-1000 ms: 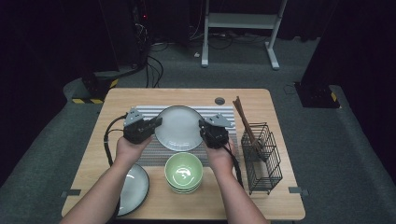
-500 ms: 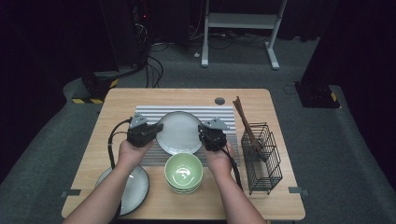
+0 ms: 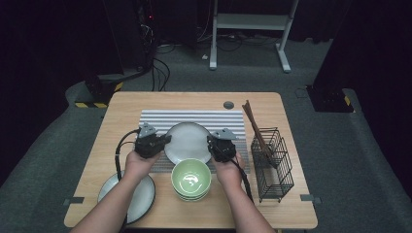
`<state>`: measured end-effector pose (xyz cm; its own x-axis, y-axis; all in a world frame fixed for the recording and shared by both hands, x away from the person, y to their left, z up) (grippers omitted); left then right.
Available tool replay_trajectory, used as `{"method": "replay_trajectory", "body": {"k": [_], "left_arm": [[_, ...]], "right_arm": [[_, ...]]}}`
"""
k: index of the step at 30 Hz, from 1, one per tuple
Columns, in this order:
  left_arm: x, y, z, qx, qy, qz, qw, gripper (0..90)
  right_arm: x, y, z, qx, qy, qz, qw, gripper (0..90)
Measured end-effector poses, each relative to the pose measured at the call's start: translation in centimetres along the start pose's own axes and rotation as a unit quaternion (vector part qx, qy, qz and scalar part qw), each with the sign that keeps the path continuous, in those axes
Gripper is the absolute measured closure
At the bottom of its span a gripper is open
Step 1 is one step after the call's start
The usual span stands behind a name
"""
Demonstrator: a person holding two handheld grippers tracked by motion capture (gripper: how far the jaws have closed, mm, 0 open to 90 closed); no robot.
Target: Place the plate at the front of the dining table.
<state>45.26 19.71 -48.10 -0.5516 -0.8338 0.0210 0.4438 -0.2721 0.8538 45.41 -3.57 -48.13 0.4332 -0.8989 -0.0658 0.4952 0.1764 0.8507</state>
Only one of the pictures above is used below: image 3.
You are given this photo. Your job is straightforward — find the dark equipment rack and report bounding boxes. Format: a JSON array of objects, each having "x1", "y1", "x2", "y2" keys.
[{"x1": 134, "y1": 0, "x2": 198, "y2": 71}]

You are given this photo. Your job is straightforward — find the brown white striped placemat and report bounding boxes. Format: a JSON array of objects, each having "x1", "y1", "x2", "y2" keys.
[{"x1": 135, "y1": 110, "x2": 251, "y2": 174}]

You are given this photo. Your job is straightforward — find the person's left hand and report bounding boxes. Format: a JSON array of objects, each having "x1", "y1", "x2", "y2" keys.
[{"x1": 124, "y1": 150, "x2": 162, "y2": 185}]

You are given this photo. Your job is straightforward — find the black stand base yellow stripes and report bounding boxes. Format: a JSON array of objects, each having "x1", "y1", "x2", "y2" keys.
[
  {"x1": 305, "y1": 84, "x2": 355, "y2": 114},
  {"x1": 74, "y1": 73, "x2": 125, "y2": 110}
]

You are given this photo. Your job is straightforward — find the black floor cables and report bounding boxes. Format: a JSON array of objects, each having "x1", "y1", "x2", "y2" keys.
[{"x1": 151, "y1": 57, "x2": 171, "y2": 92}]

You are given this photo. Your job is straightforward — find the black curtain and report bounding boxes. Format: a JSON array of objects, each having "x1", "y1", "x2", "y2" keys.
[
  {"x1": 0, "y1": 0, "x2": 124, "y2": 183},
  {"x1": 312, "y1": 0, "x2": 412, "y2": 137}
]

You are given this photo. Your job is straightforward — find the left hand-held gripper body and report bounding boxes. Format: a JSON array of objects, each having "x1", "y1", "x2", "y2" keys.
[{"x1": 134, "y1": 121, "x2": 163, "y2": 159}]

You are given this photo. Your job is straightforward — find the right hand-held gripper black cable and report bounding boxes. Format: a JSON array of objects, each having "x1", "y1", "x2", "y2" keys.
[{"x1": 227, "y1": 156, "x2": 256, "y2": 204}]

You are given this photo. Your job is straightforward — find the person's right hand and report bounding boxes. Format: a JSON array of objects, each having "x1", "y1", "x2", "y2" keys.
[{"x1": 212, "y1": 153, "x2": 248, "y2": 192}]

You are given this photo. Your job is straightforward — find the bundle of brown chopsticks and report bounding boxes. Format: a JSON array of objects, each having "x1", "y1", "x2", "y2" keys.
[{"x1": 242, "y1": 99, "x2": 279, "y2": 169}]

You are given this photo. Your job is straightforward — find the white plate with dark rim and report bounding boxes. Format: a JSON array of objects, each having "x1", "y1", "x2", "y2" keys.
[
  {"x1": 163, "y1": 121, "x2": 214, "y2": 165},
  {"x1": 97, "y1": 170, "x2": 156, "y2": 225}
]

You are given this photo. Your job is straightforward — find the white metal stand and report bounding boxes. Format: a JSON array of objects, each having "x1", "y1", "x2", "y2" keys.
[{"x1": 208, "y1": 0, "x2": 300, "y2": 74}]

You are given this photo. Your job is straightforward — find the black wire cutlery basket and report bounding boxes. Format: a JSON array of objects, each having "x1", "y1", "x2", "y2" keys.
[{"x1": 250, "y1": 126, "x2": 295, "y2": 204}]

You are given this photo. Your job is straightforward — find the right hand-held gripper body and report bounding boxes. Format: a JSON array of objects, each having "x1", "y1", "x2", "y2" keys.
[{"x1": 208, "y1": 127, "x2": 238, "y2": 163}]

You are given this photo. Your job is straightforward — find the tangle of cables under stand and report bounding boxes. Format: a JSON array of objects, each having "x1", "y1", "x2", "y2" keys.
[{"x1": 196, "y1": 30, "x2": 281, "y2": 52}]

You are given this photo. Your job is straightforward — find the grey table bracket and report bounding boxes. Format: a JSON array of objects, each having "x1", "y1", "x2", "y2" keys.
[
  {"x1": 299, "y1": 193, "x2": 323, "y2": 205},
  {"x1": 63, "y1": 196, "x2": 86, "y2": 207}
]

